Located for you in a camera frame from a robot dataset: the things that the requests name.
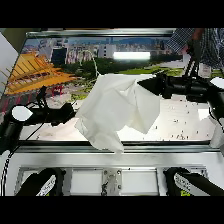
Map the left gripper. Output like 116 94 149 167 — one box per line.
48 103 77 127

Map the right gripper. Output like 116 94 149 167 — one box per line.
137 75 170 100

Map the white long-sleeved shirt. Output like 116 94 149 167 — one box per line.
73 73 162 154

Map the white clothes hanger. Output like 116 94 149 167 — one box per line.
77 49 100 78

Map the checked shirt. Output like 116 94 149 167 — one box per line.
165 27 224 68

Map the wooden peg rack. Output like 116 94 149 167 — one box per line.
0 54 59 94

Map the silver frame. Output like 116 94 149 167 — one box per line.
0 29 224 197

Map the black cable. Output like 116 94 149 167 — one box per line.
0 122 46 197

